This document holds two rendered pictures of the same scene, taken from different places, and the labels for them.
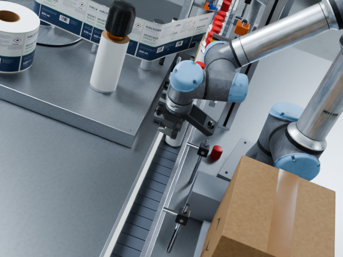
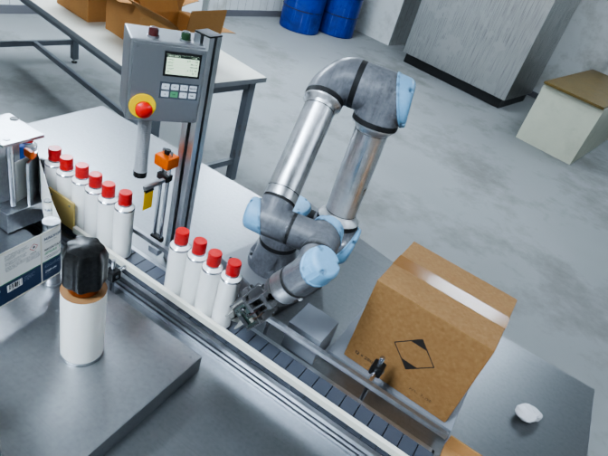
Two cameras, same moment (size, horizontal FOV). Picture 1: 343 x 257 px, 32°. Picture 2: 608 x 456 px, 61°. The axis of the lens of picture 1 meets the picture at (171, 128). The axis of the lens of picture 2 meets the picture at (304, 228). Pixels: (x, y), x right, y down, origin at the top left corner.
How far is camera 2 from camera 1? 1.33 m
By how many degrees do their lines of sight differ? 57
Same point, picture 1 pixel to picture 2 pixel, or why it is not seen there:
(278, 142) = not seen: hidden behind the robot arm
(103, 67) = (95, 333)
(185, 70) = (326, 261)
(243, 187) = (427, 303)
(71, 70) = (26, 377)
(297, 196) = (428, 270)
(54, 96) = (91, 424)
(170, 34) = not seen: hidden behind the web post
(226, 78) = (333, 233)
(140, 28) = (38, 247)
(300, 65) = (80, 136)
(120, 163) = (224, 393)
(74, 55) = not seen: outside the picture
